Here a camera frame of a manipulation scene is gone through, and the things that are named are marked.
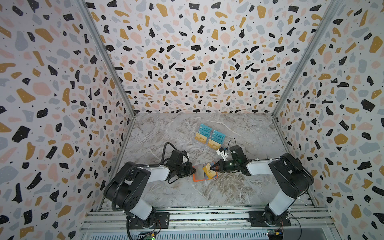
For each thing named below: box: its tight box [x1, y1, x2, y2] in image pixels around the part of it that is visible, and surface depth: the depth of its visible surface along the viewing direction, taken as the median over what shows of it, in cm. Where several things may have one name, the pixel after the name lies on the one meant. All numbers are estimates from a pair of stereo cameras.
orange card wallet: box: [192, 161, 219, 182], surface depth 91 cm
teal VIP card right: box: [209, 130, 226, 145], surface depth 99 cm
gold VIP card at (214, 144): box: [207, 139, 221, 150], surface depth 100 cm
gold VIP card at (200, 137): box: [195, 132, 207, 144], surface depth 103 cm
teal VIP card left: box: [198, 123, 212, 138], surface depth 102 cm
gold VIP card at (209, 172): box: [203, 163, 217, 179], surface depth 89 cm
